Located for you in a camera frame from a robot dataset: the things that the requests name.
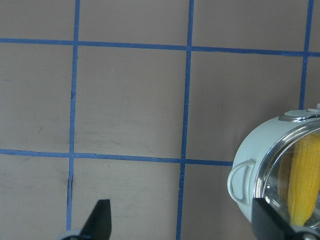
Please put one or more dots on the pale green cooking pot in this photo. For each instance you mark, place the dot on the pale green cooking pot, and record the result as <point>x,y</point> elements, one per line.
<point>262,164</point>

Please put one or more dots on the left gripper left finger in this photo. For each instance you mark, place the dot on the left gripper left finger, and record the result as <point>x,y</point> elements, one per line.
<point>98,226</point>

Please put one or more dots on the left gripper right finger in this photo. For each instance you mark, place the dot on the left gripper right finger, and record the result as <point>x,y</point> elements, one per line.
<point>267,224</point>

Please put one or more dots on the yellow corn cob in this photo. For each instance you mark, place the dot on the yellow corn cob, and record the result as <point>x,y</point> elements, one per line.
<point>304,181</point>

